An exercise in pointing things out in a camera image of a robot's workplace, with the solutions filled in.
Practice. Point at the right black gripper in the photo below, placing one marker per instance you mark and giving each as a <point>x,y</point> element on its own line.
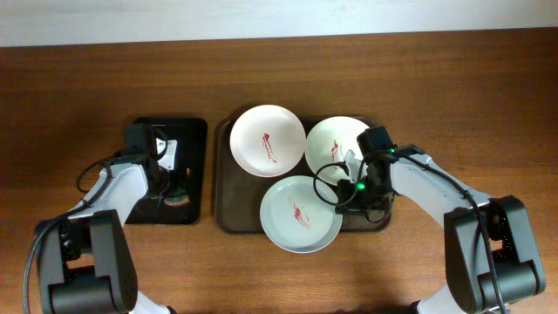
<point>349,197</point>

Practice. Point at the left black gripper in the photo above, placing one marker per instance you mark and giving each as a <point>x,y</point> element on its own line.
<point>175,192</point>

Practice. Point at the orange green sponge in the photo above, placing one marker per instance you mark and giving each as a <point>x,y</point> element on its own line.
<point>177,201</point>

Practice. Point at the pale blue plate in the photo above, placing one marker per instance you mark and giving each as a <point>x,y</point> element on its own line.
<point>297,214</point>

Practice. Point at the white plate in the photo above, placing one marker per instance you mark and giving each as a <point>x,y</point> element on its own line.
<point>267,141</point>
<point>329,141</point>

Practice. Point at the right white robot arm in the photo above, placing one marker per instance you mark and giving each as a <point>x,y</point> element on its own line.
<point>491,256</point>

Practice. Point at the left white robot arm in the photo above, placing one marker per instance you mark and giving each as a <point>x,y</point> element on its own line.
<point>82,258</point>

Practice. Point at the small black tray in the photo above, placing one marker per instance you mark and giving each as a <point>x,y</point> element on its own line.
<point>187,140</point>

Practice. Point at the brown plastic serving tray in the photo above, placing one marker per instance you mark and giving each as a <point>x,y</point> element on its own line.
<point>238,194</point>

